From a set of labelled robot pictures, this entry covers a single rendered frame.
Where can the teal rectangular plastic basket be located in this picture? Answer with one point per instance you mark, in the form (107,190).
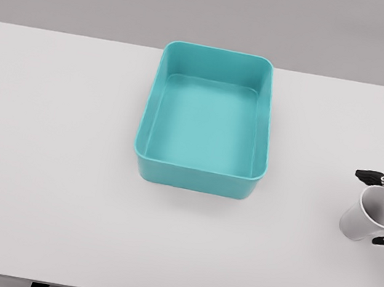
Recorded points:
(206,124)

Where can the white paper cup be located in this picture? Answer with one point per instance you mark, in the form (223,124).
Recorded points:
(367,217)

